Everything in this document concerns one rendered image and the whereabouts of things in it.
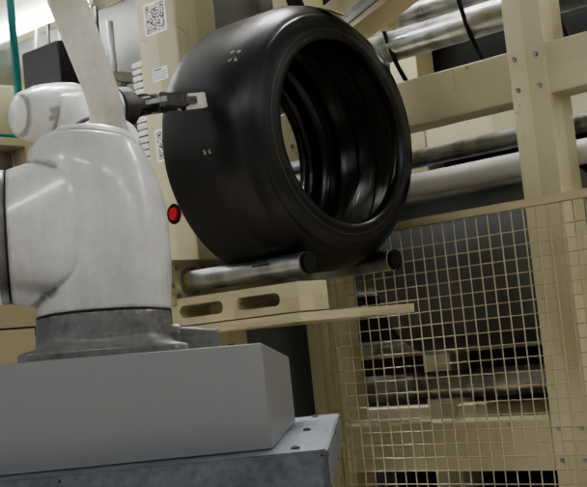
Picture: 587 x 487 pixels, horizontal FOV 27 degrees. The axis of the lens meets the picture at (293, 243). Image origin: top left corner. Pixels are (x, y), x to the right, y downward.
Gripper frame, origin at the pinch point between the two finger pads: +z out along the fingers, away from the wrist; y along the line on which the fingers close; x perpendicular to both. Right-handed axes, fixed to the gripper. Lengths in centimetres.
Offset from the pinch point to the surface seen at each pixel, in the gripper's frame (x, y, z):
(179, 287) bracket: 35.8, 23.4, 8.7
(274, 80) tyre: -0.8, -11.7, 11.8
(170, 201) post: 17.2, 33.1, 20.3
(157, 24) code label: -22.6, 31.5, 26.0
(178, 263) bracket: 30.7, 23.4, 9.8
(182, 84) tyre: -4.7, 7.8, 6.4
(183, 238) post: 25.8, 29.9, 19.1
